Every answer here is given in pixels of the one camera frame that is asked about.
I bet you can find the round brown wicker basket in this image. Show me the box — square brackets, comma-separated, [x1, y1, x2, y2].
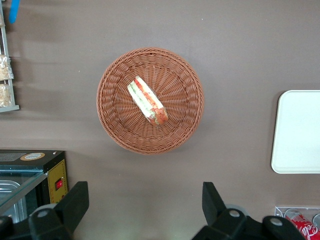
[96, 46, 205, 156]

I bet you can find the clear acrylic bottle rack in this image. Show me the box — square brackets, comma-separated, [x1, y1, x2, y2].
[273, 205, 320, 240]

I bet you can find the sandwich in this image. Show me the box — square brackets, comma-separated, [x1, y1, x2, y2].
[126, 76, 169, 127]

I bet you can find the blue plastic object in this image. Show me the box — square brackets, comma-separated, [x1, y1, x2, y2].
[8, 0, 21, 25]

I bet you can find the cream plastic tray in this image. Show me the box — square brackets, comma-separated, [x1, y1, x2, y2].
[270, 89, 320, 175]

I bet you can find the grey snack rack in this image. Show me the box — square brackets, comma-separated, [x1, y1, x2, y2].
[0, 0, 20, 113]

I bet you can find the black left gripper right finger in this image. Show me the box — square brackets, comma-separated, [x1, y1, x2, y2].
[192, 181, 251, 240]

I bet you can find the red cola bottle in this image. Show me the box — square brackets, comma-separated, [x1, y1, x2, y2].
[284, 211, 320, 240]

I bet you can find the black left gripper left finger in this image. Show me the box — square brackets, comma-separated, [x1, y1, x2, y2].
[28, 180, 90, 240]

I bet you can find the steel food pan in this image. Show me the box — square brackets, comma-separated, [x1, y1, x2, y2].
[0, 180, 21, 201]

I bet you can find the clear rice snack bag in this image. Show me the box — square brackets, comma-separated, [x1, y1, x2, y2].
[0, 54, 15, 81]
[0, 83, 13, 108]

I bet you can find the black yellow food warmer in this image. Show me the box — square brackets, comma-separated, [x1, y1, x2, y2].
[0, 149, 69, 224]

